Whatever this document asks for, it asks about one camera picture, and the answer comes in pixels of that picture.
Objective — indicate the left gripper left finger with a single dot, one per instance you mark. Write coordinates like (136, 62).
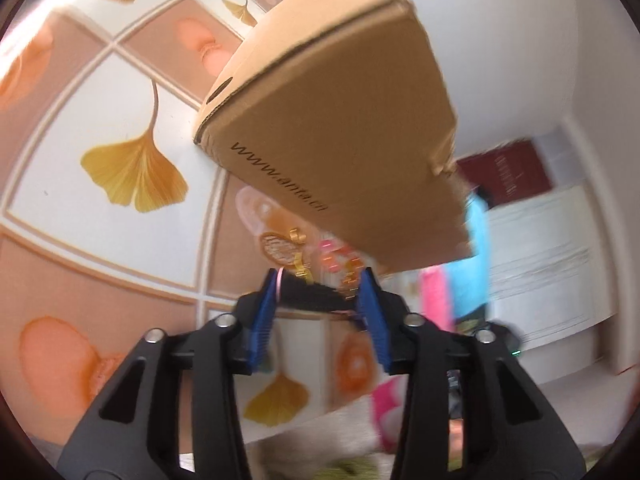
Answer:
(169, 411)

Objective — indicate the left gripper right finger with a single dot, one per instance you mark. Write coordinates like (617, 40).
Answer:
(510, 430)

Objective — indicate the oval rhinestone gold pendant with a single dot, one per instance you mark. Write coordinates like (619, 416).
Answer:
(280, 249)

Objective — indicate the gold ring earring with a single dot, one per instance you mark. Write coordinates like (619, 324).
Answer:
(297, 236)

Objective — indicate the purple kids smartwatch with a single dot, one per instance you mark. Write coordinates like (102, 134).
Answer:
(297, 294)

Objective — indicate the blue pillow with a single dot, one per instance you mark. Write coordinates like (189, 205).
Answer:
(469, 278)

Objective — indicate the pink floral blanket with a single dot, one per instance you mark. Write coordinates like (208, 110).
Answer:
(412, 349)

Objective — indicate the patterned table cover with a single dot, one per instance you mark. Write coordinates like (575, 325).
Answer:
(112, 220)

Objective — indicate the dark red door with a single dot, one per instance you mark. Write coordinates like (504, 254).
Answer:
(506, 174)

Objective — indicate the brown cardboard box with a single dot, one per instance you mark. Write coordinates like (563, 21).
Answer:
(338, 111)

